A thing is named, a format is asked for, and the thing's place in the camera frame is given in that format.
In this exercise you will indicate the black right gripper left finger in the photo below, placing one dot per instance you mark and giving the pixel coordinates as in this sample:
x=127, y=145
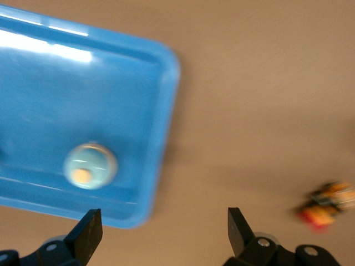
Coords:
x=83, y=238

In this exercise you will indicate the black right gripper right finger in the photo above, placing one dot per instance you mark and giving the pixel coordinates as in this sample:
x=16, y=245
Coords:
x=241, y=238

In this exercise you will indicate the blue desk bell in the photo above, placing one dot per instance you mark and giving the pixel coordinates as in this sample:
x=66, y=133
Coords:
x=90, y=164

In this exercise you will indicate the blue plastic tray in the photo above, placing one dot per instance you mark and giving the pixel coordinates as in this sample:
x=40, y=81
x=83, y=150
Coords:
x=83, y=105

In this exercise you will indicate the orange red push button switch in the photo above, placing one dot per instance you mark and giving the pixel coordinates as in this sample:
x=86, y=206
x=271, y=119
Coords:
x=324, y=205

